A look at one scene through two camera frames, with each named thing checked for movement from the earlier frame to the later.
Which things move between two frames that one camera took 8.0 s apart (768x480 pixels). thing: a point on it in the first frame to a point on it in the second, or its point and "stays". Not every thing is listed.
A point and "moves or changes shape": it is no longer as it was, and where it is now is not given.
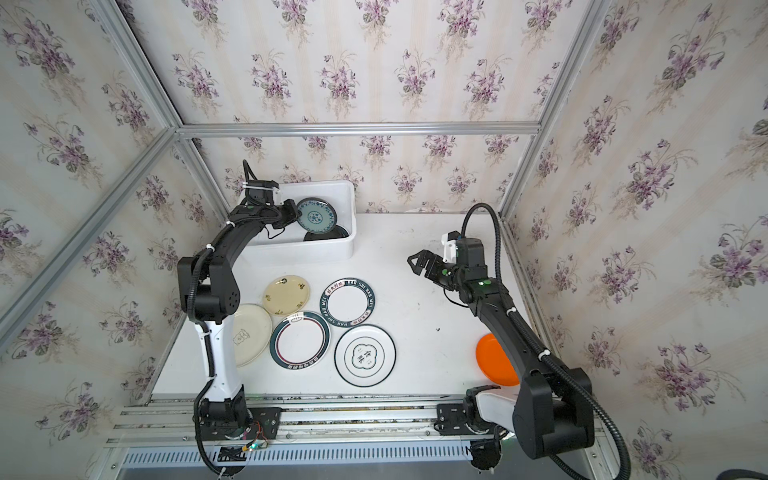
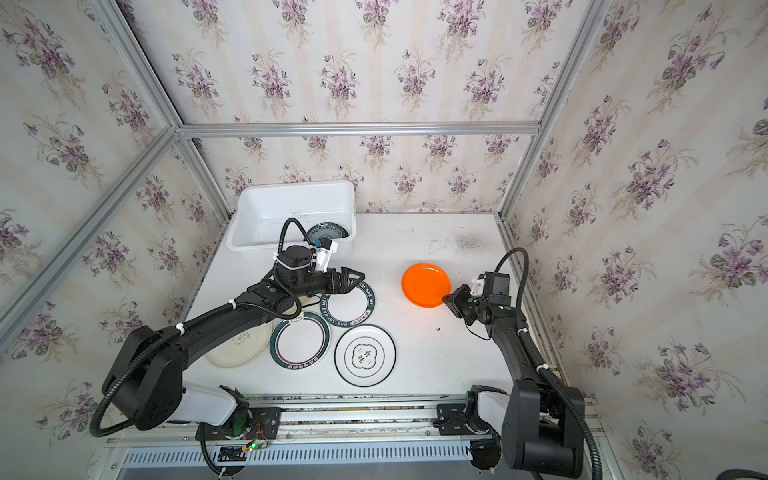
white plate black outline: [365, 355] stays
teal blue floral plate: [318, 215] moves or changes shape
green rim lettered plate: [346, 301] stays
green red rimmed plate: [299, 340] stays
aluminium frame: [182, 131] stays
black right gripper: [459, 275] to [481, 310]
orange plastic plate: [494, 363] to [425, 284]
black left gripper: [292, 213] to [343, 286]
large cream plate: [252, 332] stays
